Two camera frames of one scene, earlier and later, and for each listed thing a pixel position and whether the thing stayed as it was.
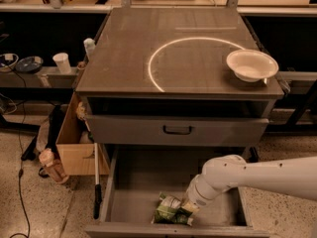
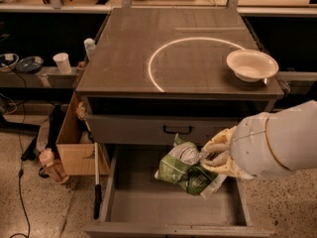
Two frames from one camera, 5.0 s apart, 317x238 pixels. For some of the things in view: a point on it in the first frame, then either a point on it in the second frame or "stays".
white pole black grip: (97, 189) stays
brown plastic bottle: (53, 166) stays
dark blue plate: (29, 64) stays
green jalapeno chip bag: (170, 209) -> (183, 166)
